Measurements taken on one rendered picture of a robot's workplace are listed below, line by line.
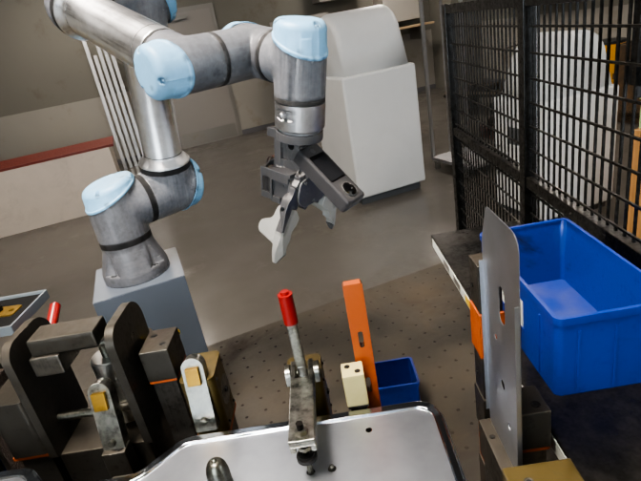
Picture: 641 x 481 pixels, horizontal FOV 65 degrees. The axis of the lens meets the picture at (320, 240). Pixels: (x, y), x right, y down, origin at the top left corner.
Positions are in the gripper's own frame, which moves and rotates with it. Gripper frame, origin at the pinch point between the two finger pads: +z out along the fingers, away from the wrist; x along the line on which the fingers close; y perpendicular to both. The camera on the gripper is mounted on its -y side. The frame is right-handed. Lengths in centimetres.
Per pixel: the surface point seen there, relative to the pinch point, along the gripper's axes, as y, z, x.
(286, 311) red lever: -6.1, 3.0, 12.4
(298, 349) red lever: -7.8, 10.0, 11.7
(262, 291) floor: 148, 158, -137
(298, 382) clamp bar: -10.1, 13.5, 14.3
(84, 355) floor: 199, 173, -35
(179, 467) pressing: -1.3, 23.5, 31.1
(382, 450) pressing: -25.2, 17.3, 13.8
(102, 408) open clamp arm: 14.4, 20.5, 33.4
